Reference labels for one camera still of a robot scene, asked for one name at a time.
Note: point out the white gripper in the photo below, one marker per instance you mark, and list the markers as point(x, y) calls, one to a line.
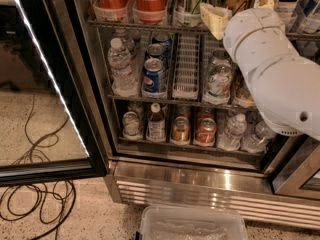
point(250, 23)

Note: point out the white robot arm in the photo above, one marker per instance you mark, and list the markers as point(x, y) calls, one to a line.
point(284, 85)

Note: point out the rear white silver can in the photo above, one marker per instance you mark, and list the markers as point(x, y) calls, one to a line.
point(220, 56)

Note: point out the rear blue Pepsi can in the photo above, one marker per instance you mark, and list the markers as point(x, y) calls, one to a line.
point(162, 38)

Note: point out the blue pepsi can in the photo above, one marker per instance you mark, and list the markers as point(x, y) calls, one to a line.
point(162, 38)
point(156, 51)
point(154, 76)

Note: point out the front white green can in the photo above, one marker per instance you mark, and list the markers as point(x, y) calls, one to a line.
point(219, 81)

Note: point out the front copper can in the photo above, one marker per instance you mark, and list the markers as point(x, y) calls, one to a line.
point(242, 95)

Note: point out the empty white shelf tray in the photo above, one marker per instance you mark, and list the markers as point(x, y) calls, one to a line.
point(186, 73)

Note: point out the middle blue Pepsi can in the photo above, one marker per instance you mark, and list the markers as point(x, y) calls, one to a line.
point(156, 51)

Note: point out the front blue Pepsi can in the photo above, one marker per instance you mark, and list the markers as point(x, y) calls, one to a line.
point(154, 76)

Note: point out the bottom red can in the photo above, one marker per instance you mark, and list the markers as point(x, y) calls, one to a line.
point(205, 132)

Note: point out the bottom gold can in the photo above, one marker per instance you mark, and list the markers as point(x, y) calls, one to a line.
point(181, 129)

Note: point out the bottom white can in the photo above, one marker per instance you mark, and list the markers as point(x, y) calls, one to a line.
point(131, 123)

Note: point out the stainless steel fridge base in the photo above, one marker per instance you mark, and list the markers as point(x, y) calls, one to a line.
point(156, 183)

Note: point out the glass fridge door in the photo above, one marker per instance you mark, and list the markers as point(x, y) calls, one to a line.
point(45, 132)

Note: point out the rear clear water bottle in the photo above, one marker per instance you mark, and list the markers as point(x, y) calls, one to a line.
point(127, 41)

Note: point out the clear water bottle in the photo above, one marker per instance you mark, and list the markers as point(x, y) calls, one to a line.
point(119, 59)
point(127, 41)

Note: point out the bottom left water bottle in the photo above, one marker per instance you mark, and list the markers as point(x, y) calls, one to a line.
point(231, 136)

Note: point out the bottom right water bottle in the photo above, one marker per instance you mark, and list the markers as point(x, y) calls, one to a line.
point(257, 137)

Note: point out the front clear water bottle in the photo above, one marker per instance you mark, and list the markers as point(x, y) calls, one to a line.
point(119, 59)

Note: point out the brown tea bottle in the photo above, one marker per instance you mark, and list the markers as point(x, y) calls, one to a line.
point(156, 123)

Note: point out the clear plastic bin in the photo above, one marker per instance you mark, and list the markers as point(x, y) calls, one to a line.
point(190, 223)

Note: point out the right fridge door frame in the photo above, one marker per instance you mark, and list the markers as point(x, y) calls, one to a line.
point(291, 167)

